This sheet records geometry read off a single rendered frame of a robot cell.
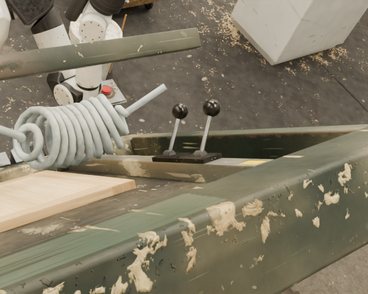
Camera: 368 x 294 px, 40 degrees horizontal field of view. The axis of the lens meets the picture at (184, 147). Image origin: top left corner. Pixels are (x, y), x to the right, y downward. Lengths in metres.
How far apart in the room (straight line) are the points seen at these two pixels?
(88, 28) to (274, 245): 0.93
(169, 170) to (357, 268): 2.14
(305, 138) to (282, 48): 2.73
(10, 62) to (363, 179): 0.37
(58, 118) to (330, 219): 0.29
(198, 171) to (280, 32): 2.86
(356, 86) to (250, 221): 3.87
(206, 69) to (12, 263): 3.27
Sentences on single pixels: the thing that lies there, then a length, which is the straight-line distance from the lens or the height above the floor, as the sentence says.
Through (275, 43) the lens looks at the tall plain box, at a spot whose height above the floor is 0.18.
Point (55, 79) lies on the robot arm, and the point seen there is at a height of 1.17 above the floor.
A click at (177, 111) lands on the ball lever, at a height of 1.42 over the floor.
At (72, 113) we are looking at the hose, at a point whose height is 1.83.
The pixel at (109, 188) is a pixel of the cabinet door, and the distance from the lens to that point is 1.08.
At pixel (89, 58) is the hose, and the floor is 1.90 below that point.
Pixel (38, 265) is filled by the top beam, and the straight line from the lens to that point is 0.40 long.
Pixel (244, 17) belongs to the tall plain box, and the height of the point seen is 0.14.
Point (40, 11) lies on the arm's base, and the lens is 1.47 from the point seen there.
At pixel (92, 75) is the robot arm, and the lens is 1.43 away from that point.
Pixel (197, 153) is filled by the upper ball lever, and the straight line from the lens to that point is 1.04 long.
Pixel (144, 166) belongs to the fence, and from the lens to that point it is 1.21.
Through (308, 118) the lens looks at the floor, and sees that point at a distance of 3.71.
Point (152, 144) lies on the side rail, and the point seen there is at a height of 1.00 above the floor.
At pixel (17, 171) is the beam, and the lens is 1.60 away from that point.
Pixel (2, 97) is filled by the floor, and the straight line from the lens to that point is 3.03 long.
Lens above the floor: 2.21
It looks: 46 degrees down
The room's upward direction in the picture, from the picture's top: 27 degrees clockwise
